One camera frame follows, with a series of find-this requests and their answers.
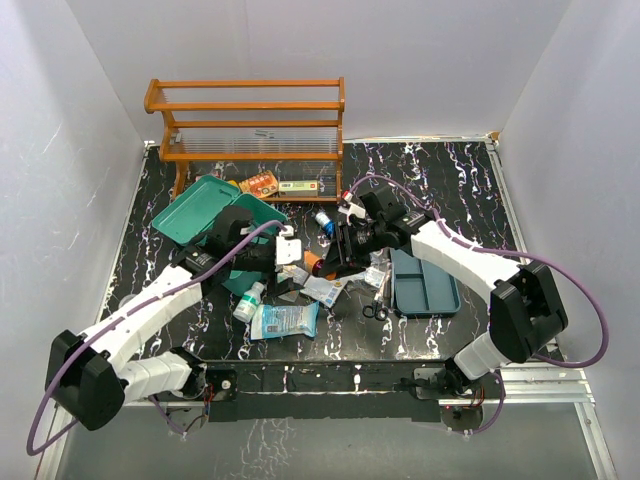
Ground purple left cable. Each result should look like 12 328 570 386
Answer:
25 219 296 457

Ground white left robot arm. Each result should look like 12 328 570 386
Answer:
45 206 302 431

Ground blue white wrapped roll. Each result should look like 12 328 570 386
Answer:
315 211 335 238

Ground orange medicine box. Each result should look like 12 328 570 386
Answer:
239 170 279 199

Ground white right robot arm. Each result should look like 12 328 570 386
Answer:
311 186 568 397

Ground clear plastic bag packet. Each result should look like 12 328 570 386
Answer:
351 262 391 290

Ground green plastic medicine box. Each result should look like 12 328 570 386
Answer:
151 176 288 296

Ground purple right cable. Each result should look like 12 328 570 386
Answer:
344 174 611 367

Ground blue grey divided tray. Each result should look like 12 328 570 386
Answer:
390 250 461 318

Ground white blue-label packet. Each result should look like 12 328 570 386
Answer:
301 276 346 308

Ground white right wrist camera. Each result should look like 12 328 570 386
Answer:
338 192 367 219

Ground white bottle green label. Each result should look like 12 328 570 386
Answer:
233 282 265 323

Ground blue white cotton bag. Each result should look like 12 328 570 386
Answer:
250 302 320 341

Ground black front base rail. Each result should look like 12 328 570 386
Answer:
149 359 506 424

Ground gauze pack orange green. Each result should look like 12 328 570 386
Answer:
274 265 309 302

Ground brown bottle orange cap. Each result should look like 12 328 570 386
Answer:
303 250 324 277

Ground pale green long box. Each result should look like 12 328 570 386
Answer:
278 181 319 197

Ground black scissors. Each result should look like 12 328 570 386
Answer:
362 292 389 321

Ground purple cable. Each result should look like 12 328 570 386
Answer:
25 219 296 457
344 174 611 367

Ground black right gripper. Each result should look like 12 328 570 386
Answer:
320 220 387 280

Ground orange wooden shelf rack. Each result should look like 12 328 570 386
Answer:
144 78 345 203

